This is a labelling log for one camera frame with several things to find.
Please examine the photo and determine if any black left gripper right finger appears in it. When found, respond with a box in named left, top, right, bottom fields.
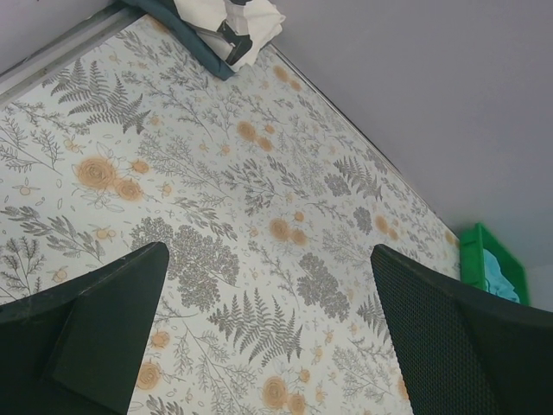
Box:
left=371, top=245, right=552, bottom=414

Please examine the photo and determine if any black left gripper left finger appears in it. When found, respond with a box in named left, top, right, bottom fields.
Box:
left=1, top=242, right=169, bottom=414

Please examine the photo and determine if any white t shirt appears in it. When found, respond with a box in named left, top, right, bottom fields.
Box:
left=175, top=0, right=285, bottom=73

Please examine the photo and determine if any light blue t shirt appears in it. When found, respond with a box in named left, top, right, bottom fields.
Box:
left=483, top=249, right=520, bottom=303

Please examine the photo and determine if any green plastic bin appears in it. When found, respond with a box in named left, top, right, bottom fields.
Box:
left=460, top=223, right=531, bottom=305

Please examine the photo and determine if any floral table cloth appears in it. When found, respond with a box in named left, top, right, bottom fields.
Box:
left=1, top=17, right=459, bottom=414

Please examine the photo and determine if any folded dark teal t shirt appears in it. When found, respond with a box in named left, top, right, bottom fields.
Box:
left=123, top=0, right=234, bottom=80

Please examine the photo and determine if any aluminium frame rail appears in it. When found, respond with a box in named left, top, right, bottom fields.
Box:
left=1, top=2, right=143, bottom=107

